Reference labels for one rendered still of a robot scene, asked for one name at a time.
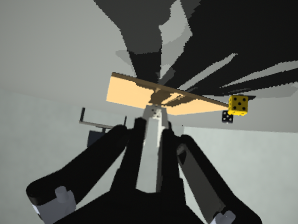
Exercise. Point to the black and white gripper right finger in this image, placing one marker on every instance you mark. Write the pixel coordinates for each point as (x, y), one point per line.
(212, 194)

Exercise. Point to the yellow die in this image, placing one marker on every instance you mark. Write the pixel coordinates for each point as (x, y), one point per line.
(238, 105)

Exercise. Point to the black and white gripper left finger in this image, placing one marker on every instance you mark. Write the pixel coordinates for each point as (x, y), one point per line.
(57, 194)

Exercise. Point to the black die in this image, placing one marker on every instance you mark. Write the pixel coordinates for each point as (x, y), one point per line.
(227, 118)

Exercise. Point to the tan square mat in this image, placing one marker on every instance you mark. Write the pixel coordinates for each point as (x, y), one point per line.
(136, 92)

